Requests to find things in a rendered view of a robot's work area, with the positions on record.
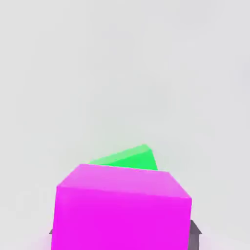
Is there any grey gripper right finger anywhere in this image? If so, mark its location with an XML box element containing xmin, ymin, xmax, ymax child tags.
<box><xmin>188</xmin><ymin>219</ymin><xmax>203</xmax><ymax>250</ymax></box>

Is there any small magenta cube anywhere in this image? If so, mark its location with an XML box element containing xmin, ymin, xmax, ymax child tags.
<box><xmin>50</xmin><ymin>163</ymin><xmax>193</xmax><ymax>250</ymax></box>

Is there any small green cube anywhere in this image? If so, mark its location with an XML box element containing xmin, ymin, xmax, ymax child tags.
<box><xmin>88</xmin><ymin>144</ymin><xmax>158</xmax><ymax>171</ymax></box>

